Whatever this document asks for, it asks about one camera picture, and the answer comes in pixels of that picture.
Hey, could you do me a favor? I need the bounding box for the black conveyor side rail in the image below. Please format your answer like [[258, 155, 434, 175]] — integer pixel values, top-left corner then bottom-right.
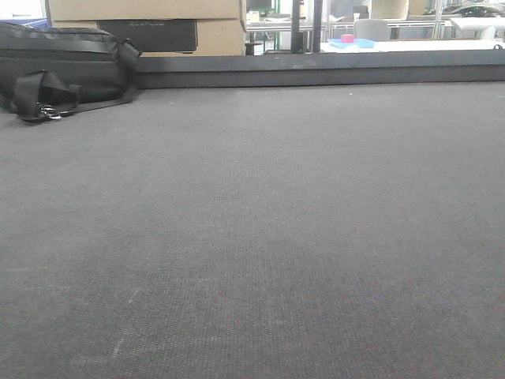
[[137, 47, 504, 89]]

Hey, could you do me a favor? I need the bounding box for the lower cardboard box black label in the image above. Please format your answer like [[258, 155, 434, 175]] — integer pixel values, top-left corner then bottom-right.
[[51, 19, 245, 56]]

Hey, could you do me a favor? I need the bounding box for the pink block on far table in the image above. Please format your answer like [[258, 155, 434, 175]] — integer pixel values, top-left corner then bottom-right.
[[340, 34, 355, 43]]

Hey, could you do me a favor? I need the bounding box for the black fabric bag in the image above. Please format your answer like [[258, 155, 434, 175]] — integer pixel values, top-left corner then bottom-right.
[[1, 21, 141, 123]]

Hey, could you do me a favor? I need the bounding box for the black vertical pole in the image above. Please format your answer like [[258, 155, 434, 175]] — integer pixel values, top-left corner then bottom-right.
[[290, 0, 303, 54]]

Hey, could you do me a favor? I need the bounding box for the upper cardboard box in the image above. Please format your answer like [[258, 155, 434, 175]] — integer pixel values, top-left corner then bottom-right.
[[47, 0, 246, 21]]

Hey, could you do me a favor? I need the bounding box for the light blue tray far table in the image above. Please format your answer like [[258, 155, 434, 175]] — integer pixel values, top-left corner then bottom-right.
[[328, 38, 376, 49]]

